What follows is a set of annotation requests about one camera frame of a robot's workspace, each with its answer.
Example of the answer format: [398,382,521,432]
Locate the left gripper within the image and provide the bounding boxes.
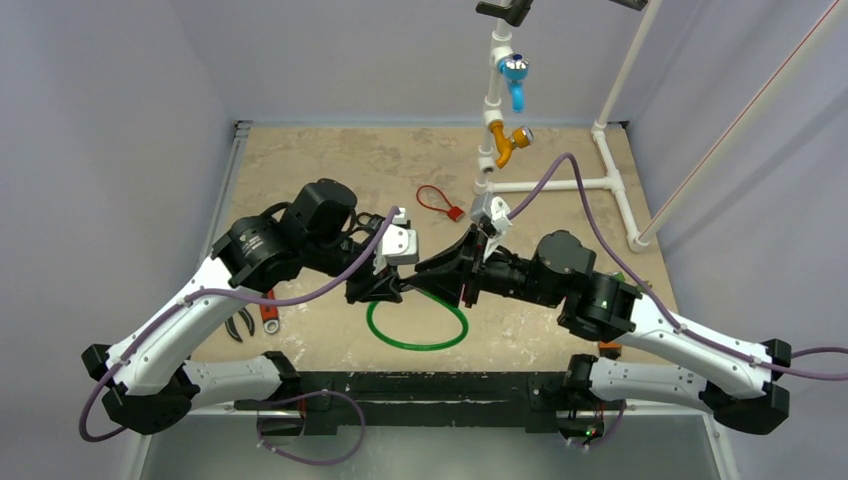
[304,233,404,303]

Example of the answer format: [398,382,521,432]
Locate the green cable lock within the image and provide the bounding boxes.
[365,292,470,352]

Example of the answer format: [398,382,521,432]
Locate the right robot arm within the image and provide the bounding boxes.
[407,227,791,435]

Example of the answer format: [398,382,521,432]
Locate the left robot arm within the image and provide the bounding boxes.
[82,178,419,435]

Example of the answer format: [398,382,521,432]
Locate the red adjustable wrench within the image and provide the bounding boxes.
[259,304,280,335]

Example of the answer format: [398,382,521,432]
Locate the black pliers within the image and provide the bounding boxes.
[225,307,256,343]

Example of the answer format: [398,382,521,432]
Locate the orange faucet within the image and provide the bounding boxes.
[488,120,534,169]

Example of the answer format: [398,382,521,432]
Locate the green pipe fitting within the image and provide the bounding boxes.
[611,271,645,293]

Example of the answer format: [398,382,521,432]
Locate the orange black brush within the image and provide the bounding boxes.
[598,342,623,352]

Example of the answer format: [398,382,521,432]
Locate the blue faucet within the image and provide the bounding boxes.
[498,53,530,113]

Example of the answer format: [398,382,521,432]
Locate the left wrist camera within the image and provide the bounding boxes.
[373,207,420,274]

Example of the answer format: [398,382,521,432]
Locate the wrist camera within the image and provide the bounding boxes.
[373,207,420,274]
[470,192,512,260]

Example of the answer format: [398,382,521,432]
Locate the red cable lock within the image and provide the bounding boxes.
[415,184,466,223]

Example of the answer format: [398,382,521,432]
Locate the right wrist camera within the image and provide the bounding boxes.
[470,192,512,260]

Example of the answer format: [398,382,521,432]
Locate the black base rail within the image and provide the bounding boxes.
[234,354,623,438]

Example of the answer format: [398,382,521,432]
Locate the white PVC pipe frame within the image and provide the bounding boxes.
[474,1,847,253]

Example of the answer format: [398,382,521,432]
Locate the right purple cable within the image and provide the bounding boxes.
[506,153,848,383]

